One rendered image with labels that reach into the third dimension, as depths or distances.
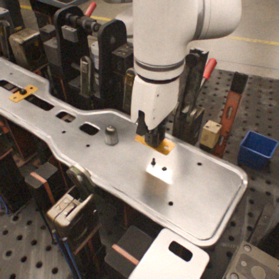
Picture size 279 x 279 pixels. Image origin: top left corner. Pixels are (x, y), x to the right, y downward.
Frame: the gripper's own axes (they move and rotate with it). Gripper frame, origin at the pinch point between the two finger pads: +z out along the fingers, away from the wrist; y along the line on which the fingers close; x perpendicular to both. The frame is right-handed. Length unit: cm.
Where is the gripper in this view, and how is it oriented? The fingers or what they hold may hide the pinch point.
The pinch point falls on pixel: (155, 134)
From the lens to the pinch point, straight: 59.0
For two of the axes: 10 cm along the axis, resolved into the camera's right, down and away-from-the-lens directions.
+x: 8.2, 4.2, -4.0
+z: 0.0, 7.0, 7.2
